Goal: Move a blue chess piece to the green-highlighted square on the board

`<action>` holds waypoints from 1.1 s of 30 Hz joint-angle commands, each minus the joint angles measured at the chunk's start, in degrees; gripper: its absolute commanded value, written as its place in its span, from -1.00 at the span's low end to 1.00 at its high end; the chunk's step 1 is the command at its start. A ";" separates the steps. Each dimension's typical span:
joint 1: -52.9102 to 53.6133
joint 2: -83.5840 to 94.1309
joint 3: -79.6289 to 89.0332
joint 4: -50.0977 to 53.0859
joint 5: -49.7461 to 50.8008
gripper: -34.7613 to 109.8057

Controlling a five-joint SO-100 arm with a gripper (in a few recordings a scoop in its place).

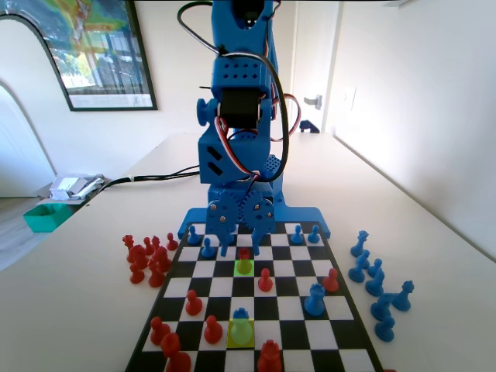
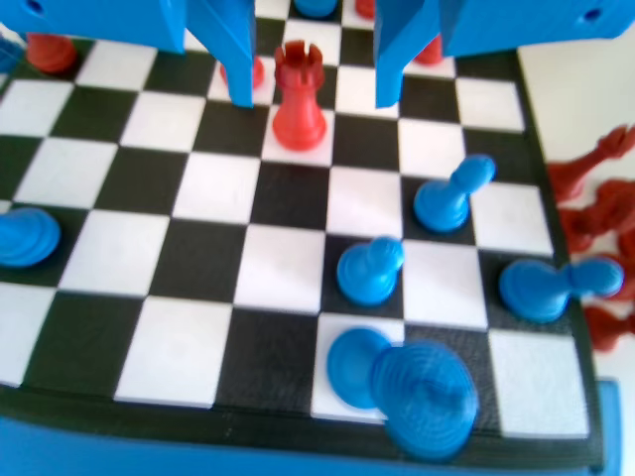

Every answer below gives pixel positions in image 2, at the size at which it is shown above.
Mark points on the red rook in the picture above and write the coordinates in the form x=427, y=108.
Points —
x=300, y=96

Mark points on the red knight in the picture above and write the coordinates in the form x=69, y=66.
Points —
x=570, y=178

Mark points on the blue pawn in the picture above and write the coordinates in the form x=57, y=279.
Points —
x=531, y=292
x=25, y=238
x=439, y=203
x=367, y=277

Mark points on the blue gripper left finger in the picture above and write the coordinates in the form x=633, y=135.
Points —
x=233, y=44

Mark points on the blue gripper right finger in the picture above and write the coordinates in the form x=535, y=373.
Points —
x=397, y=44

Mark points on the blue rook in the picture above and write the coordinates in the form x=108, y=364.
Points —
x=315, y=7

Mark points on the blue arm base plate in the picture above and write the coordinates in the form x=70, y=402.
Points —
x=74, y=451

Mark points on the blue king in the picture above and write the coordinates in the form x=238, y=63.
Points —
x=421, y=396

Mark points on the black white chessboard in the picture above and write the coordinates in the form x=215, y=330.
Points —
x=208, y=258

